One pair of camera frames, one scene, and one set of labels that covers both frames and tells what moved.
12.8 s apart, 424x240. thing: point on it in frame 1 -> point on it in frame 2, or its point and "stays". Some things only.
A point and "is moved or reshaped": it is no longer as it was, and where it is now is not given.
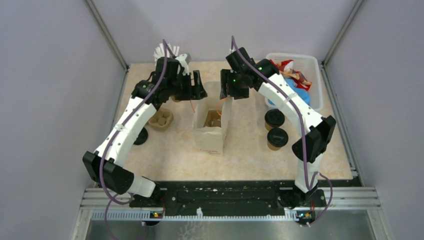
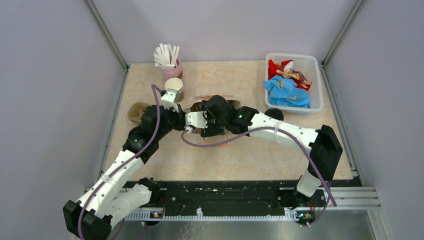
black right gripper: x=226 y=90 -> x=210 y=130
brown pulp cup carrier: x=162 y=119 is moved or reshaped
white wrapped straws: x=159 y=52 stays
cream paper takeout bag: x=212 y=141 is moved or reshaped
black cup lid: x=274 y=118 stays
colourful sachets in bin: x=285 y=69 stays
